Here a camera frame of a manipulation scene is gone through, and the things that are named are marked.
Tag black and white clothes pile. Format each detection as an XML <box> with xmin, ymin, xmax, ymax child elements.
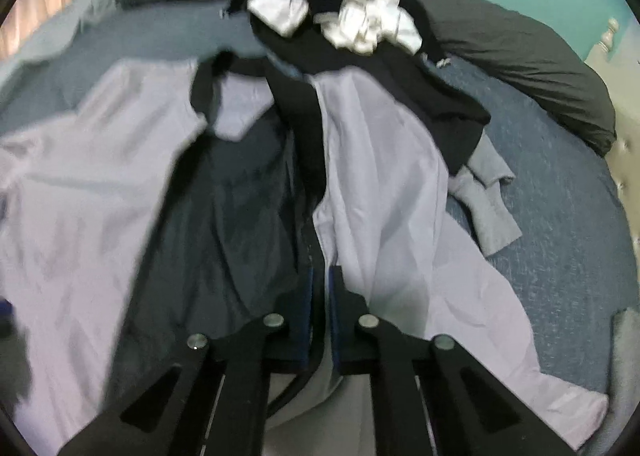
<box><xmin>228</xmin><ymin>0</ymin><xmax>490</xmax><ymax>175</ymax></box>

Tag dark grey long pillow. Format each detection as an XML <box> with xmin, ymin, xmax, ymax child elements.
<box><xmin>117</xmin><ymin>0</ymin><xmax>616</xmax><ymax>156</ymax></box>

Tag cream tufted headboard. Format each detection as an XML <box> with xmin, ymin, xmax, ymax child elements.
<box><xmin>584</xmin><ymin>16</ymin><xmax>640</xmax><ymax>257</ymax></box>

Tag grey and black jacket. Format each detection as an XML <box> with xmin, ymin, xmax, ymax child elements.
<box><xmin>1</xmin><ymin>59</ymin><xmax>608</xmax><ymax>455</ymax></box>

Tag light grey pillow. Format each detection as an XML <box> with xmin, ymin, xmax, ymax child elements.
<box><xmin>1</xmin><ymin>0</ymin><xmax>116</xmax><ymax>75</ymax></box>

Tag folded grey garment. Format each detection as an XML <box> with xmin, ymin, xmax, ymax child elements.
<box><xmin>582</xmin><ymin>307</ymin><xmax>639</xmax><ymax>455</ymax></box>

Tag grey sweatpants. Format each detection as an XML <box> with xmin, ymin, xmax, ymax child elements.
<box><xmin>448</xmin><ymin>133</ymin><xmax>522</xmax><ymax>257</ymax></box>

